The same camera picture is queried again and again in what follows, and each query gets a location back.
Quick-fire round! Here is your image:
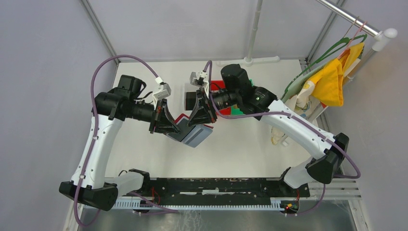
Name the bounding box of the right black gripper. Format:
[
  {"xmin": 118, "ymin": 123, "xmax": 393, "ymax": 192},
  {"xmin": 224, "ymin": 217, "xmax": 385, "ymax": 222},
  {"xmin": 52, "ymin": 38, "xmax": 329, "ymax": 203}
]
[{"xmin": 187, "ymin": 87, "xmax": 240, "ymax": 126}]

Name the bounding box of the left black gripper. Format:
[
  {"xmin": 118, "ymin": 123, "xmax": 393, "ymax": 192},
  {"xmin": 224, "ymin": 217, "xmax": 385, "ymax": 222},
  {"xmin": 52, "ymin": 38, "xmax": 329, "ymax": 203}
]
[{"xmin": 127, "ymin": 98, "xmax": 181, "ymax": 134}]

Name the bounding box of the red leather card holder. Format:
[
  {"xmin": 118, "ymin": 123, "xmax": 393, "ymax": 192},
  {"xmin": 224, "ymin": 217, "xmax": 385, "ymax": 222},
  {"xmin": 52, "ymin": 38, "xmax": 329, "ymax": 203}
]
[{"xmin": 165, "ymin": 114, "xmax": 214, "ymax": 148}]

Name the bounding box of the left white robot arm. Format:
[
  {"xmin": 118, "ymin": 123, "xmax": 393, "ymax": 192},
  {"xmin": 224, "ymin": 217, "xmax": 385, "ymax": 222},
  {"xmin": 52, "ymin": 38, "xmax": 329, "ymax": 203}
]
[{"xmin": 59, "ymin": 75, "xmax": 180, "ymax": 211}]

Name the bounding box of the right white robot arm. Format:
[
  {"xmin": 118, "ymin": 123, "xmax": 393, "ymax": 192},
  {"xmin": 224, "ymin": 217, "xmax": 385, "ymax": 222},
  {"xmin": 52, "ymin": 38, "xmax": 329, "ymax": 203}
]
[{"xmin": 188, "ymin": 64, "xmax": 349, "ymax": 196}]

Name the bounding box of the black object in clear bin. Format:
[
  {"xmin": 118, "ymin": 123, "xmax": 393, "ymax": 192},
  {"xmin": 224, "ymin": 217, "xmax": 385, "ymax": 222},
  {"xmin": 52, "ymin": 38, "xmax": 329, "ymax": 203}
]
[{"xmin": 184, "ymin": 91, "xmax": 195, "ymax": 111}]

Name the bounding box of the clear plastic bin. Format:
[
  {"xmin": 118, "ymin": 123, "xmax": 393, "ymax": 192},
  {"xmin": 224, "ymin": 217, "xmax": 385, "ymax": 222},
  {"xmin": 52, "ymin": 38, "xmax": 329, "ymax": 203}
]
[{"xmin": 183, "ymin": 84, "xmax": 204, "ymax": 111}]

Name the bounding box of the red plastic bin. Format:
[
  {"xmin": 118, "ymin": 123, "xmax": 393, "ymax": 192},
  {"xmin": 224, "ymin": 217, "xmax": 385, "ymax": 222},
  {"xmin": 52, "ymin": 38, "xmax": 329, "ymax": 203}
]
[{"xmin": 210, "ymin": 80, "xmax": 231, "ymax": 116}]

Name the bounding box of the green plastic bin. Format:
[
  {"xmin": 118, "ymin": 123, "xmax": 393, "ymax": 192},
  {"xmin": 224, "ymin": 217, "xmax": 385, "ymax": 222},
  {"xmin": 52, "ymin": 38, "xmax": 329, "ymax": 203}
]
[{"xmin": 230, "ymin": 79, "xmax": 253, "ymax": 116}]

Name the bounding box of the white stand base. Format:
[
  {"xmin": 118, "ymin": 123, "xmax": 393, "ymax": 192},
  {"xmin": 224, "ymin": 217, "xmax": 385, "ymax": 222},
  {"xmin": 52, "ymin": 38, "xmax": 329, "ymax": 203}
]
[{"xmin": 216, "ymin": 0, "xmax": 280, "ymax": 67}]

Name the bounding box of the patterned white cloth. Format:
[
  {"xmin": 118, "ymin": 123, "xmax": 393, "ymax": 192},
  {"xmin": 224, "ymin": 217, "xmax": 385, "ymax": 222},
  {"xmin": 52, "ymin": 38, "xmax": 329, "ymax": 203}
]
[{"xmin": 280, "ymin": 64, "xmax": 329, "ymax": 128}]

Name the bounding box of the yellow cloth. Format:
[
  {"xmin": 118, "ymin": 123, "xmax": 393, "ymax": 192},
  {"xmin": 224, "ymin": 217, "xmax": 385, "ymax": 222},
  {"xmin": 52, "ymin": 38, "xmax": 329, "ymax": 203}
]
[{"xmin": 308, "ymin": 42, "xmax": 365, "ymax": 107}]

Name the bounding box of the green clothes hanger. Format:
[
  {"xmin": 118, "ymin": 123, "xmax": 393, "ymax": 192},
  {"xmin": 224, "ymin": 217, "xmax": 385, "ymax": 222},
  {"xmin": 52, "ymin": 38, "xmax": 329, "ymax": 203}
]
[{"xmin": 296, "ymin": 34, "xmax": 367, "ymax": 85}]

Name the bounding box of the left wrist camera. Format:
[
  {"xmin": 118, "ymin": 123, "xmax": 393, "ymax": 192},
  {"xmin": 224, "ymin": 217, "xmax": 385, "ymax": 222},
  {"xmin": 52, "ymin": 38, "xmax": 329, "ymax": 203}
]
[{"xmin": 153, "ymin": 83, "xmax": 171, "ymax": 106}]

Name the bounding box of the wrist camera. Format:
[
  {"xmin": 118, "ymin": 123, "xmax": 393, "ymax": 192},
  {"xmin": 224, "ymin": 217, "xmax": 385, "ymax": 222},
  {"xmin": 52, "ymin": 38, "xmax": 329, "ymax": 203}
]
[
  {"xmin": 153, "ymin": 83, "xmax": 171, "ymax": 106},
  {"xmin": 190, "ymin": 71, "xmax": 210, "ymax": 96}
]

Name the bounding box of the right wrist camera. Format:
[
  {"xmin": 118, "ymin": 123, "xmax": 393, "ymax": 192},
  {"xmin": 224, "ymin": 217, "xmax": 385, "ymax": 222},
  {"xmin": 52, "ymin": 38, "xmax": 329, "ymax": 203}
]
[{"xmin": 190, "ymin": 71, "xmax": 210, "ymax": 96}]

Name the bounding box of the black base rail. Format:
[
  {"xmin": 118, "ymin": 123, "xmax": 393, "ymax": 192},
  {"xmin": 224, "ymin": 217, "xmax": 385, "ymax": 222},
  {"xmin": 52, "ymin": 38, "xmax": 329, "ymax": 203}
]
[{"xmin": 136, "ymin": 178, "xmax": 310, "ymax": 205}]

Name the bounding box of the white cable duct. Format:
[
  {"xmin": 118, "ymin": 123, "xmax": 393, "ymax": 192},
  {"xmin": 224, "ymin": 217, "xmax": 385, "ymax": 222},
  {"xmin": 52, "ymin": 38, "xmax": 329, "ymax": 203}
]
[{"xmin": 112, "ymin": 196, "xmax": 290, "ymax": 212}]

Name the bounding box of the metal clothes rail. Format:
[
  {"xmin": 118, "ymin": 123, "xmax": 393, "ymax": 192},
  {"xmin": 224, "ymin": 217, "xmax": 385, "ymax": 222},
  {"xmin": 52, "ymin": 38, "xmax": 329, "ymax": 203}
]
[{"xmin": 317, "ymin": 0, "xmax": 398, "ymax": 52}]

